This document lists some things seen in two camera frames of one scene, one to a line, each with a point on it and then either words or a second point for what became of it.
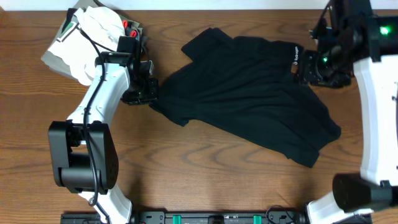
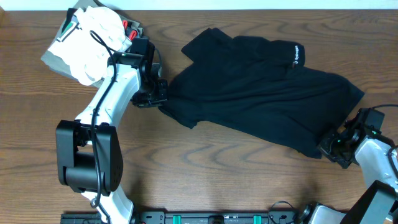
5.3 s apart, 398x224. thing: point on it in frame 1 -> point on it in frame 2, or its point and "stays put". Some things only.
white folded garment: [98, 30] stays put
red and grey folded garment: [131, 28] stays put
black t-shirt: [248, 87] stays put
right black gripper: [310, 74] -> [325, 148]
